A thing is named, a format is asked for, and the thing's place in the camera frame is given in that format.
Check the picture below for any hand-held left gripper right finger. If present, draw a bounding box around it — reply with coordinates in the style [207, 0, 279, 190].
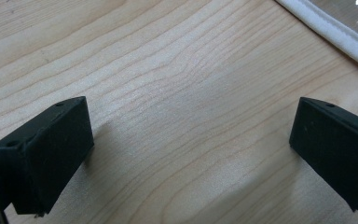
[288, 96, 358, 214]

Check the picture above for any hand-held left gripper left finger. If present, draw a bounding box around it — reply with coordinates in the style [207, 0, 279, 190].
[0, 96, 95, 217]

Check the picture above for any clear plastic bag white trim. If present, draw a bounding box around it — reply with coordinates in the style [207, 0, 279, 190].
[274, 0, 358, 76]

